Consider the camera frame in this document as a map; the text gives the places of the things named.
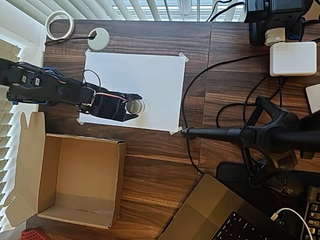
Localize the blue plug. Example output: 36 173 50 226
287 24 303 41

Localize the thin black grommet cable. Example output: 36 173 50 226
44 35 97 46

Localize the white paper sheet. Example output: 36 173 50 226
78 51 186 133

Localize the open cardboard box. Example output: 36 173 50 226
4 111 128 230

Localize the long black cable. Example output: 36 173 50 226
180 52 272 176

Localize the small white plug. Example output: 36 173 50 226
264 26 287 47

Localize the glass jar with silver lid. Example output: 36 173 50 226
125 98 151 116

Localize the black power strip cable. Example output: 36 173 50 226
206 0 246 23

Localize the black mouse pad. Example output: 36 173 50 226
215 161 320 226

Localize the black keyboard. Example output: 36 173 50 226
303 184 320 240

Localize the white desk cable grommet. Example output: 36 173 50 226
87 28 111 52

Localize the white square power adapter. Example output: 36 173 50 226
269 41 318 77

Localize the black adapter cable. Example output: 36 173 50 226
215 74 285 130

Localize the white masking tape roll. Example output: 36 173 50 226
45 10 75 41

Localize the black power strip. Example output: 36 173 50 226
243 0 315 47

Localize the flat white device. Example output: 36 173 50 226
304 84 320 115

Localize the black computer mouse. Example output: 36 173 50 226
280 171 307 197

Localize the black camera tripod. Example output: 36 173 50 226
180 96 320 188

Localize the grey laptop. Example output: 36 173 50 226
157 173 296 240

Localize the white charging cable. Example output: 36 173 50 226
271 207 315 240

